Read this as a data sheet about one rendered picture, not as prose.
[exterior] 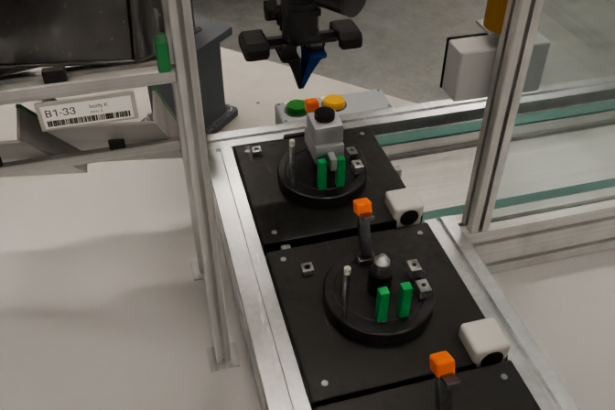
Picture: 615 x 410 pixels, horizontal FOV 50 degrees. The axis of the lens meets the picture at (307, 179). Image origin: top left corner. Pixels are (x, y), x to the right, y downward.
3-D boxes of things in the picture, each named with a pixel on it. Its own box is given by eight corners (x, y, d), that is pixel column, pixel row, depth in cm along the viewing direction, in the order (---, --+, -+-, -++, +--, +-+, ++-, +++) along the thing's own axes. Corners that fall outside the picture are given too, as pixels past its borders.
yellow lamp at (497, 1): (475, 19, 81) (482, -19, 78) (512, 15, 82) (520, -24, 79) (495, 37, 77) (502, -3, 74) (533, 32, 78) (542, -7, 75)
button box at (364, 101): (275, 129, 125) (274, 102, 121) (378, 113, 130) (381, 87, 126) (284, 150, 120) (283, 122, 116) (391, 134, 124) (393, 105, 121)
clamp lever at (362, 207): (356, 253, 86) (351, 199, 84) (370, 250, 87) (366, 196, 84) (364, 264, 83) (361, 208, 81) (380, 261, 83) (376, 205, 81)
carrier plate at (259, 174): (233, 156, 110) (232, 145, 109) (368, 134, 115) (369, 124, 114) (264, 254, 92) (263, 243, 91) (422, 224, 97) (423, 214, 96)
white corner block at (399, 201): (383, 210, 100) (384, 189, 97) (410, 205, 101) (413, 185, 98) (393, 231, 96) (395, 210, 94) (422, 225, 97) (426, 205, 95)
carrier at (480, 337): (265, 262, 91) (263, 193, 83) (426, 231, 96) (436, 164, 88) (312, 414, 73) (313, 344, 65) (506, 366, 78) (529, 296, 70)
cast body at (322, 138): (304, 141, 101) (304, 102, 97) (331, 136, 102) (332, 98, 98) (318, 173, 95) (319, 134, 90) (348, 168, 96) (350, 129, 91)
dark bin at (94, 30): (73, 53, 89) (67, -4, 87) (170, 49, 90) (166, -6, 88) (-5, 69, 62) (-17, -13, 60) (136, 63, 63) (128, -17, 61)
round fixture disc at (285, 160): (268, 159, 106) (268, 149, 105) (350, 146, 109) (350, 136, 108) (289, 215, 96) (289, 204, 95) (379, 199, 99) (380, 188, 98)
